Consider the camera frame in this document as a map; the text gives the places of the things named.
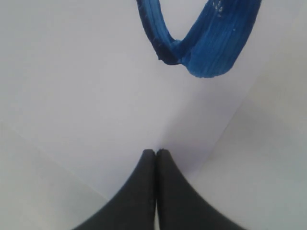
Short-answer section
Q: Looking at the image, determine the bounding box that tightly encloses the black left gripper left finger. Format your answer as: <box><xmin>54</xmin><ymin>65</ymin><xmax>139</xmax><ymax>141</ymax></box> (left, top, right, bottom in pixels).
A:
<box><xmin>78</xmin><ymin>149</ymin><xmax>156</xmax><ymax>230</ymax></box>

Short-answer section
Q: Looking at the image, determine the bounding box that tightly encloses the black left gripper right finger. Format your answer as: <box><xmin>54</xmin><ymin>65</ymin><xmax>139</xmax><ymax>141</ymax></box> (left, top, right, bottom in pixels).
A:
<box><xmin>156</xmin><ymin>149</ymin><xmax>236</xmax><ymax>230</ymax></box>

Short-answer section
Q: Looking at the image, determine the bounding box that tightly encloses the white paper sheet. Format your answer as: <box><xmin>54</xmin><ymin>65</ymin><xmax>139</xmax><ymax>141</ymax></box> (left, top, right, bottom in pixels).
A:
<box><xmin>0</xmin><ymin>0</ymin><xmax>305</xmax><ymax>198</ymax></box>

